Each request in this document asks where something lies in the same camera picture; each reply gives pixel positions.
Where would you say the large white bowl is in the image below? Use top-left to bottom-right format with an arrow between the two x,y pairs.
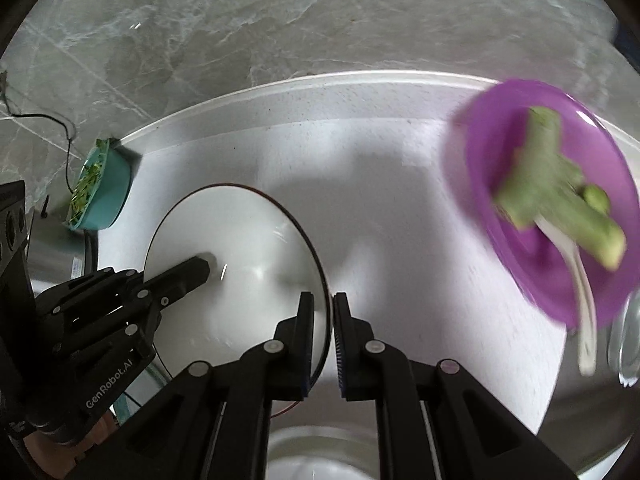
144,183 -> 332,384

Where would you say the person's left hand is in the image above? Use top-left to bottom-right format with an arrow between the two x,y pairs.
23,412 -> 119,479

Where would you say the teal bowl of greens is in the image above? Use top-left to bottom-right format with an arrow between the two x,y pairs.
65,139 -> 131,231

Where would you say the stainless steel sink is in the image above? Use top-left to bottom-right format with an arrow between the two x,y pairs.
267,296 -> 639,479

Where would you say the clear glass bowl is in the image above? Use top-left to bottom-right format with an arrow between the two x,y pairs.
608,290 -> 639,388

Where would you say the green vegetable piece right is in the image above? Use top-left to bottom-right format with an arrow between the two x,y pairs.
541,183 -> 627,272

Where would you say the green vegetable piece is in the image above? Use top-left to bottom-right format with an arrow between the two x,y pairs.
492,106 -> 585,231
541,183 -> 627,272

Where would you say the green vegetable piece left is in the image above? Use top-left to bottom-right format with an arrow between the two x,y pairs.
492,106 -> 585,231

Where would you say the purple plastic bowl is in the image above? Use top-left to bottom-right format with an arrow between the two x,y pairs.
457,79 -> 639,327

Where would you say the black power cable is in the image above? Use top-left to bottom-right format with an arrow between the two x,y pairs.
0,71 -> 79,191

